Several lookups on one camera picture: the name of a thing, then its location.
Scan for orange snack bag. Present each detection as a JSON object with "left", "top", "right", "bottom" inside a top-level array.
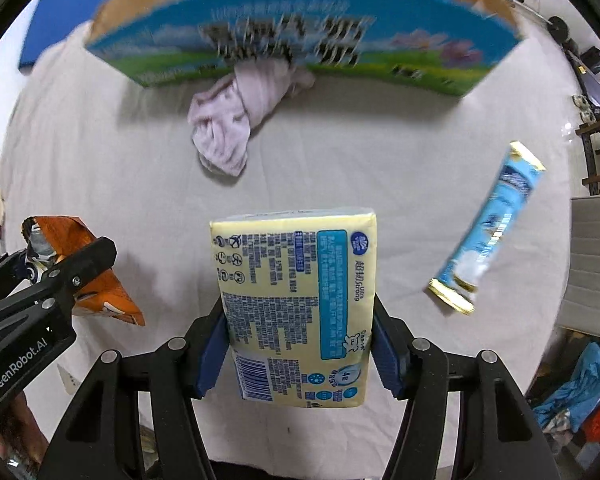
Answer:
[{"left": 21, "top": 215, "right": 145, "bottom": 328}]

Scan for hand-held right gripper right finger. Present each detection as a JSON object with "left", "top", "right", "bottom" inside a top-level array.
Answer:
[{"left": 370, "top": 294, "right": 564, "bottom": 480}]

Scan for blue board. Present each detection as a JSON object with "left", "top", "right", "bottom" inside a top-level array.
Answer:
[{"left": 17, "top": 0, "right": 117, "bottom": 70}]

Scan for grey chair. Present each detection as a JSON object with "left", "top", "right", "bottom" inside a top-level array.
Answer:
[{"left": 556, "top": 196, "right": 600, "bottom": 337}]

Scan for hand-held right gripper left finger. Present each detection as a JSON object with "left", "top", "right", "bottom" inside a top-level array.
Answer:
[{"left": 38, "top": 296, "right": 230, "bottom": 480}]

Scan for blue printed cardboard box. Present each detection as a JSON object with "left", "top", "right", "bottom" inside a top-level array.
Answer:
[{"left": 85, "top": 0, "right": 524, "bottom": 99}]

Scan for blue clothes pile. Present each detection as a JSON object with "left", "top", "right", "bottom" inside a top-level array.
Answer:
[{"left": 531, "top": 340, "right": 600, "bottom": 453}]

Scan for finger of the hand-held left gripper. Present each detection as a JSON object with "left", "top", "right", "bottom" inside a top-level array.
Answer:
[{"left": 0, "top": 236, "right": 118, "bottom": 328}]

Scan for blue gold-edged packet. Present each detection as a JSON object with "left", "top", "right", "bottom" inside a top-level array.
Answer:
[{"left": 427, "top": 140, "right": 547, "bottom": 316}]

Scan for pink cloth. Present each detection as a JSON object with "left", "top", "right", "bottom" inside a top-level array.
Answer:
[{"left": 187, "top": 59, "right": 316, "bottom": 177}]

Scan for yellow tissue pack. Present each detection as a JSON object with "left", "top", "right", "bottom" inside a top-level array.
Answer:
[{"left": 209, "top": 206, "right": 379, "bottom": 407}]

